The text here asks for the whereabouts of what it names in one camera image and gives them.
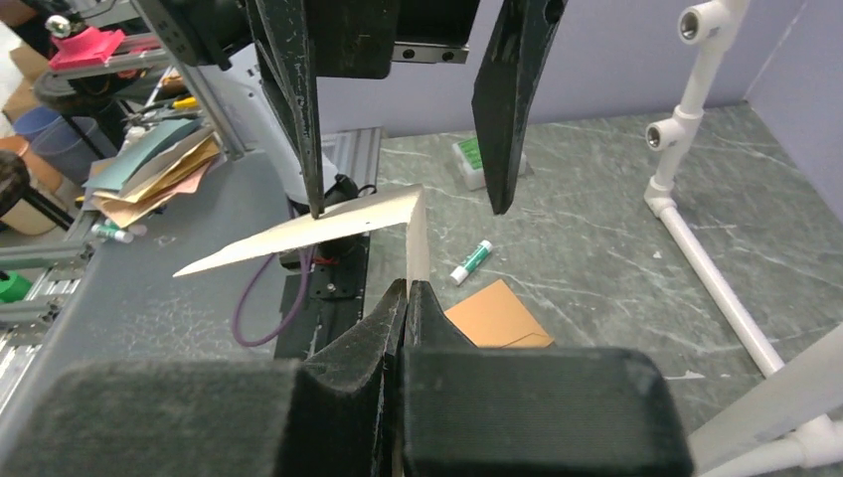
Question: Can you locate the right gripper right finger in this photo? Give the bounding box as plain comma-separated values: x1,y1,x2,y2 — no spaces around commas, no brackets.
401,281,695,476

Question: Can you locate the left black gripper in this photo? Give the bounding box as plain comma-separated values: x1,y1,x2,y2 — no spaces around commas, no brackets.
217,0,567,219

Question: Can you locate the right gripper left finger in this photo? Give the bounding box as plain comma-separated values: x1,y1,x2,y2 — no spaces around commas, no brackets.
1,279,407,476

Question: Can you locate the brown paper envelope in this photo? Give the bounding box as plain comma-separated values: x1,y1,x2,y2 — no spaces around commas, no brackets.
445,279,554,349

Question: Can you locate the green white glue stick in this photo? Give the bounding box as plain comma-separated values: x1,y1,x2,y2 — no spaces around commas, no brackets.
449,239,494,286

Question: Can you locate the tan letter sheet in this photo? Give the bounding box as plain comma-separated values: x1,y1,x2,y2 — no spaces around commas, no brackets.
174,184,430,282

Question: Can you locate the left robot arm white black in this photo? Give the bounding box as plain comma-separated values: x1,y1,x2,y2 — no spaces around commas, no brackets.
136,1,566,216

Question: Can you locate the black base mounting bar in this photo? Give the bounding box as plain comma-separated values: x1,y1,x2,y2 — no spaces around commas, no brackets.
273,233,370,360

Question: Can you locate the pink clamp tool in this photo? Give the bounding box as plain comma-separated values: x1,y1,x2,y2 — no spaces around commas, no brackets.
45,15,126,72

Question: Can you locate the white PVC pipe frame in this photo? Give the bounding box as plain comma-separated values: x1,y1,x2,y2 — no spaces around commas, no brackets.
641,0,843,477

